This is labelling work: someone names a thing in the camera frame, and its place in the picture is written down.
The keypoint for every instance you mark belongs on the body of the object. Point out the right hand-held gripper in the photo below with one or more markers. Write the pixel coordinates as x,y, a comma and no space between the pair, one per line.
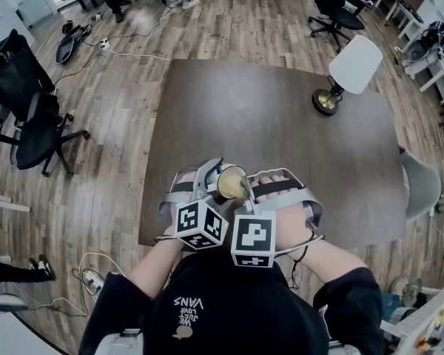
253,239

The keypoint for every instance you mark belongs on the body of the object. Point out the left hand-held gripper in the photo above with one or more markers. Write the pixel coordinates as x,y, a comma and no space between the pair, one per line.
200,222

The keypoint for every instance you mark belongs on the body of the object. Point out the white mug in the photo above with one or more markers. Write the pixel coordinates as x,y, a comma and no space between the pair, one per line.
212,181

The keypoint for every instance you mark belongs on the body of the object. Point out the person's right forearm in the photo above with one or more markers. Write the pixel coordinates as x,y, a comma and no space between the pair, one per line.
329,261

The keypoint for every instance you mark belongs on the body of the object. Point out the person's left forearm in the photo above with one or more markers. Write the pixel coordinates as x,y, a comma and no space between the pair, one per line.
155,272

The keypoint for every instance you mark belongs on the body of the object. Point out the person's left hand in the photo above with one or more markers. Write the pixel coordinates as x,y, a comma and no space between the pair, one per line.
186,178

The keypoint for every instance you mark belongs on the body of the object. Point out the person's right hand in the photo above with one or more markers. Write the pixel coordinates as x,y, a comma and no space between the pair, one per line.
277,179

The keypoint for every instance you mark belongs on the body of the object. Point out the person's black shirt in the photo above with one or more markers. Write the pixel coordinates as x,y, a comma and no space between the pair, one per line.
348,301

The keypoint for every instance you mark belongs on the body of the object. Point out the white power strip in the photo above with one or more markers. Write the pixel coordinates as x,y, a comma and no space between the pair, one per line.
92,282
104,44

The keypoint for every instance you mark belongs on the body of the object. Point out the table lamp with white shade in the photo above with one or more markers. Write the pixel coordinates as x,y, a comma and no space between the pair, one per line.
355,63

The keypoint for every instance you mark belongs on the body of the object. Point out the grey shell chair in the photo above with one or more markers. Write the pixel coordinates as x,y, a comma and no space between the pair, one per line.
422,187

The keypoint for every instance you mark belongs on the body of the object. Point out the teal bag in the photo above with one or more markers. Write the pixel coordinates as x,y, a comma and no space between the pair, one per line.
390,303

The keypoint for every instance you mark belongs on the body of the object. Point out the black mesh office chair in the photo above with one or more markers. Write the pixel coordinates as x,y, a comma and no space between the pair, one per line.
29,131

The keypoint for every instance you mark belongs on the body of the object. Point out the black instrument case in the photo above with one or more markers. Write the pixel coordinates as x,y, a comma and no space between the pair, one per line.
66,48

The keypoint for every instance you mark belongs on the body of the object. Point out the black swivel office chair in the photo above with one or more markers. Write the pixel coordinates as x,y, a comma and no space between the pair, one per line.
340,19

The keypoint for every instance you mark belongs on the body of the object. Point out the white shelf desk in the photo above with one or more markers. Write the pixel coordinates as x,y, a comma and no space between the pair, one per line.
429,324

